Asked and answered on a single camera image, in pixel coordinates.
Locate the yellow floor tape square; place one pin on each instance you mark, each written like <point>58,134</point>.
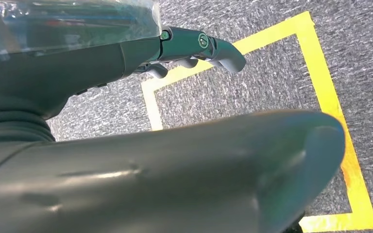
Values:
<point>321,80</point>

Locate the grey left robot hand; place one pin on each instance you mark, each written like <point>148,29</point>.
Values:
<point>173,180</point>

